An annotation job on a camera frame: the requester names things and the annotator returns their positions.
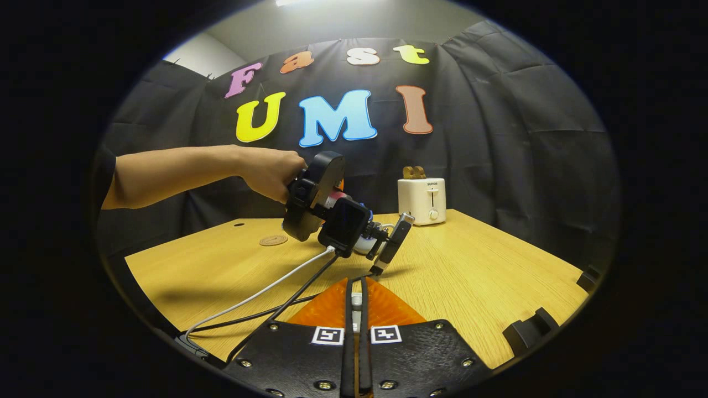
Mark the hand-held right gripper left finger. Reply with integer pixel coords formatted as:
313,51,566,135
224,277,356,398

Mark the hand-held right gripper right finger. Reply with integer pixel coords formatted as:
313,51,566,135
360,276,493,398

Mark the white blue-patterned teacup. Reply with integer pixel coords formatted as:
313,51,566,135
353,221,396,256

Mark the white toaster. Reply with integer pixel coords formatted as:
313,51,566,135
397,177,447,227

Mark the black table edge clamp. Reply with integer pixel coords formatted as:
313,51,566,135
575,265,602,294
502,307,560,354

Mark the black backdrop cloth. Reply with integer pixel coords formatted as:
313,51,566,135
97,21,620,266

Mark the person's black sleeve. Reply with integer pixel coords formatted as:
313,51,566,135
91,145,117,216

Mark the black cable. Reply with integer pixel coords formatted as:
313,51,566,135
180,295,322,336
226,253,341,364

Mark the white cable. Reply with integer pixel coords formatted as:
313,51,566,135
185,247,337,341

